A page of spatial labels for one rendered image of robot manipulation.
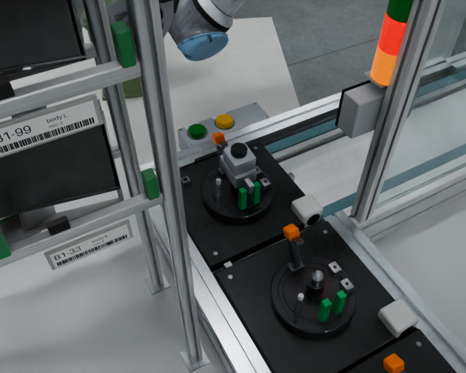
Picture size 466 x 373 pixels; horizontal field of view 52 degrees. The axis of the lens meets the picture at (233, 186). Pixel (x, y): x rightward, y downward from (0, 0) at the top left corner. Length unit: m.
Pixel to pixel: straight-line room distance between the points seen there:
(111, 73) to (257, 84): 1.03
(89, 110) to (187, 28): 0.81
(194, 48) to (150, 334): 0.66
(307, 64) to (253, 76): 1.63
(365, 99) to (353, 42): 2.57
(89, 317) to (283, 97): 0.77
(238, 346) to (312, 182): 0.42
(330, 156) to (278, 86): 0.36
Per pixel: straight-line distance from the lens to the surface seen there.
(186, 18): 1.20
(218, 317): 0.81
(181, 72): 1.46
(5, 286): 1.05
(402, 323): 0.82
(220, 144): 0.91
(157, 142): 0.45
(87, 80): 0.39
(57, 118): 0.40
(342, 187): 1.06
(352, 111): 0.76
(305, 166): 1.09
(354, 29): 3.45
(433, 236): 1.10
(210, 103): 1.33
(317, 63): 3.07
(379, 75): 0.75
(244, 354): 0.80
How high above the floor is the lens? 1.69
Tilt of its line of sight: 48 degrees down
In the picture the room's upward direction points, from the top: straight up
